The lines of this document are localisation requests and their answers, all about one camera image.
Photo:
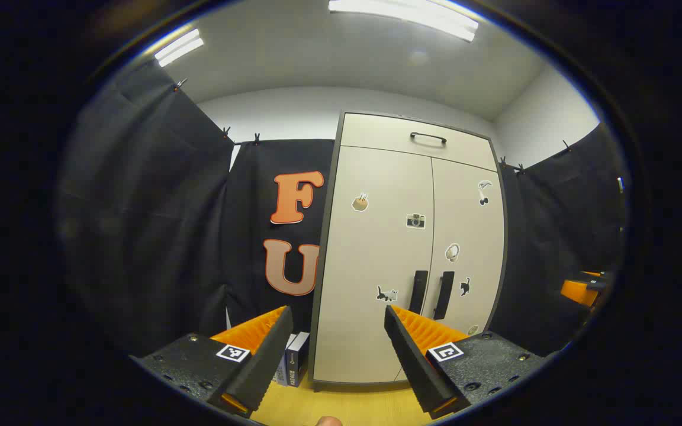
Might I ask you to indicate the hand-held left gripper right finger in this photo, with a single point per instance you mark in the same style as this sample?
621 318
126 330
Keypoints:
412 367

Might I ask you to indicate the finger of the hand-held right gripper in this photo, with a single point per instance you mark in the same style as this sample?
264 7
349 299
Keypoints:
578 293
594 274

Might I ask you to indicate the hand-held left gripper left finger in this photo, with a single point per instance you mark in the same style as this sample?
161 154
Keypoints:
264 367

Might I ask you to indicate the beige cabinet door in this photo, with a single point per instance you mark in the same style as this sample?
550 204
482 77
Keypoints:
465 225
370 266

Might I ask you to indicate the beige double-door shoe cabinet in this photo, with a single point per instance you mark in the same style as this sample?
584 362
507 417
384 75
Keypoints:
322 266

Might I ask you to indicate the beige cabinet drawer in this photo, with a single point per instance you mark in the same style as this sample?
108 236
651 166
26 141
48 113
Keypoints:
376 133

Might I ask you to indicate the black backdrop cloth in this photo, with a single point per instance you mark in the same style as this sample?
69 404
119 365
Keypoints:
140 236
548 236

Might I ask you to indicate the wide ceiling light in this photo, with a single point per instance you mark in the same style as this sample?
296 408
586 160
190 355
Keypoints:
403 15

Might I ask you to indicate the narrow ceiling light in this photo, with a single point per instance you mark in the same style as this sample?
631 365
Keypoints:
178 47

